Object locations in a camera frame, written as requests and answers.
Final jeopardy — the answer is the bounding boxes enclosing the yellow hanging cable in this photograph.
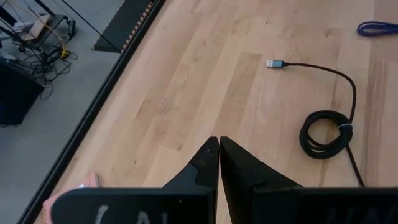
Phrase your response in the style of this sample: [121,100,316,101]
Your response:
[6,0,70,60]

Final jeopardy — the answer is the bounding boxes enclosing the black braided USB cable coil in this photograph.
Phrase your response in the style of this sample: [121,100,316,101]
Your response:
[266,59,366,188]

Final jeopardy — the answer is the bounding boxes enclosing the black ribbed floor mat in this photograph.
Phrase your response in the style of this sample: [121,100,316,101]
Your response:
[91,0,157,54]

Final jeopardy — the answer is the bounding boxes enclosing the tangled black floor cables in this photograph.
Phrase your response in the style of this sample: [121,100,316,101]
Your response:
[17,43,79,101]

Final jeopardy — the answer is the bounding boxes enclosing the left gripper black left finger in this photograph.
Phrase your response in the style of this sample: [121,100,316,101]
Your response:
[51,136,220,224]

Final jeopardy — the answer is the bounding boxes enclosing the black aluminium table frame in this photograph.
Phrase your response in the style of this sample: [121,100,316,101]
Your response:
[16,0,167,224]

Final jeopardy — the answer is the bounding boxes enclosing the blue USB cable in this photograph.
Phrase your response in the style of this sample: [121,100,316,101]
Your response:
[356,21,398,38]

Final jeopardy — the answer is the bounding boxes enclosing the black box on floor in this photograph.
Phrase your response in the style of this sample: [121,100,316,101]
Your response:
[0,58,46,126]

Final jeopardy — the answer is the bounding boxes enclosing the black metal cart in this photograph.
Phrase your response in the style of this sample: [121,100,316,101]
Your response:
[0,0,77,52]

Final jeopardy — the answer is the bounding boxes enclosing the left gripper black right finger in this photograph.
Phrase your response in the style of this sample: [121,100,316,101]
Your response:
[219,136,398,224]

